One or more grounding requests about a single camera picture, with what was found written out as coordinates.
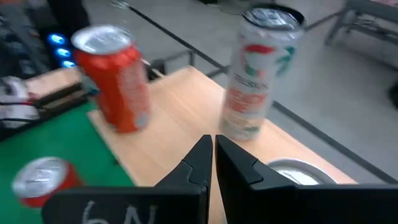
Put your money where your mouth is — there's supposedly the red Fanta strawberry can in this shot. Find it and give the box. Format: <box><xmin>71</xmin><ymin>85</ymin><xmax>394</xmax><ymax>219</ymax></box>
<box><xmin>11</xmin><ymin>156</ymin><xmax>83</xmax><ymax>208</ymax></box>
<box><xmin>70</xmin><ymin>24</ymin><xmax>153</xmax><ymax>134</ymax></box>

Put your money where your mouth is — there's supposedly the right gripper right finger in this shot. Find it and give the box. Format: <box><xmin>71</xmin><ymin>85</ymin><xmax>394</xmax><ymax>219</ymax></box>
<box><xmin>215</xmin><ymin>134</ymin><xmax>398</xmax><ymax>224</ymax></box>

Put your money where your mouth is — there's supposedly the Spindrift grapefruit can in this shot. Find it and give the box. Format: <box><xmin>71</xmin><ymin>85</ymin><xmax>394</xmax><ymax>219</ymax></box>
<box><xmin>267</xmin><ymin>157</ymin><xmax>338</xmax><ymax>187</ymax></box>

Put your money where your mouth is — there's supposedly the grey metal desk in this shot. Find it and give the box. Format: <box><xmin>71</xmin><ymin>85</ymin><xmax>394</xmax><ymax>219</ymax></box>
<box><xmin>323</xmin><ymin>0</ymin><xmax>398</xmax><ymax>63</ymax></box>

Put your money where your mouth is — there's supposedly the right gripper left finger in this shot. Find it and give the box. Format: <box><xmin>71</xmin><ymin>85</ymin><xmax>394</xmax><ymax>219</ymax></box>
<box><xmin>42</xmin><ymin>134</ymin><xmax>214</xmax><ymax>224</ymax></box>

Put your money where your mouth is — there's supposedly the white Celsius peach can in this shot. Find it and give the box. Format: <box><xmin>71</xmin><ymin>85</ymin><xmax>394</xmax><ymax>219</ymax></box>
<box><xmin>217</xmin><ymin>3</ymin><xmax>307</xmax><ymax>141</ymax></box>

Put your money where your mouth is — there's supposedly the wooden shelf with black legs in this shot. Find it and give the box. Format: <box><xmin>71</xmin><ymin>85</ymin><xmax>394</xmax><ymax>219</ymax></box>
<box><xmin>86</xmin><ymin>49</ymin><xmax>358</xmax><ymax>224</ymax></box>

